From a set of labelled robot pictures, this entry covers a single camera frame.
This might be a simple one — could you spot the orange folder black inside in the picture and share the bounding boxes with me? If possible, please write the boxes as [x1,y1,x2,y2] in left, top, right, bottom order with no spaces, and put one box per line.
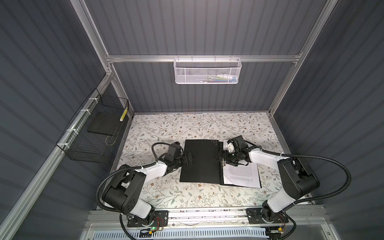
[179,139,262,189]

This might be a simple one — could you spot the printed paper sheet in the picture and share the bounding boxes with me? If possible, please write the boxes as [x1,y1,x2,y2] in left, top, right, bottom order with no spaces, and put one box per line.
[222,140,261,189]

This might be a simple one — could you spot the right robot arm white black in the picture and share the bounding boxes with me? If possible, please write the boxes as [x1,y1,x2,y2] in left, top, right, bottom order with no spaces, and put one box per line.
[217,136,320,223]

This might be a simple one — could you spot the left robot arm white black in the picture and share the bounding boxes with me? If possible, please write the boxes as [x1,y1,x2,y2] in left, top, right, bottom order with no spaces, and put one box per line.
[95,142,194,225]

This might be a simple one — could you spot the floral table mat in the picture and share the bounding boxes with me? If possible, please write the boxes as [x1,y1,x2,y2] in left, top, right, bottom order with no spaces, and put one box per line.
[119,113,282,209]

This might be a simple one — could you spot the yellow marker pen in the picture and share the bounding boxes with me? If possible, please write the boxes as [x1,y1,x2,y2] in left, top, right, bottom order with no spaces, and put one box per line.
[120,108,128,122]

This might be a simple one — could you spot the pens in white basket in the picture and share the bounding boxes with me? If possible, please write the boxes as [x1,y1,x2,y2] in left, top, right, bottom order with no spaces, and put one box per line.
[200,74,238,83]

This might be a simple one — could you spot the black pad in basket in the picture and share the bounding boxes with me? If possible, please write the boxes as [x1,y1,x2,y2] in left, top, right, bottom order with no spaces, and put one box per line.
[87,112,120,136]

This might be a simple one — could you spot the white vented cover strip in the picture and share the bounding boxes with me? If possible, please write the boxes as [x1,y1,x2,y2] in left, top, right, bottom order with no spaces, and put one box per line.
[89,227,268,240]

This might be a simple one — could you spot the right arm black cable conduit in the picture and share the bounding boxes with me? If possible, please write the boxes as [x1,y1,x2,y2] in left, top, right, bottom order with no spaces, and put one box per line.
[245,140,352,208]

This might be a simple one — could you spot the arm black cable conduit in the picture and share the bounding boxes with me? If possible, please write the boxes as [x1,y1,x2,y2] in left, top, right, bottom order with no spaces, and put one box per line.
[245,140,352,208]
[95,142,172,214]

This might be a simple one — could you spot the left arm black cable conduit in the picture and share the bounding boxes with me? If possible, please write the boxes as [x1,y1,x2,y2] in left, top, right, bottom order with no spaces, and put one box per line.
[95,142,172,214]

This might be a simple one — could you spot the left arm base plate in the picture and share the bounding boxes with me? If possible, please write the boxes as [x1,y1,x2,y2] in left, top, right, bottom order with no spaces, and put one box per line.
[127,210,169,228]

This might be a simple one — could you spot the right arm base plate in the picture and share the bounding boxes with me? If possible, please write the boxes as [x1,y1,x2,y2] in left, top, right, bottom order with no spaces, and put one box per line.
[246,208,289,225]

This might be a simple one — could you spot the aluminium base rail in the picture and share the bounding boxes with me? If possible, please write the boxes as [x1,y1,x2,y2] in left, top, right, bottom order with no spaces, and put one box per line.
[85,205,330,230]

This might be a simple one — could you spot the black wire mesh basket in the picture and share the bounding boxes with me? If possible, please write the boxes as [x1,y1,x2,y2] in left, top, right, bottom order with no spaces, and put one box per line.
[57,90,130,164]

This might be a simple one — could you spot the white wire mesh basket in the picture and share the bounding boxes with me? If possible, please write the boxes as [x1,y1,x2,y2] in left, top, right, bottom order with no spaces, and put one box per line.
[173,58,242,85]

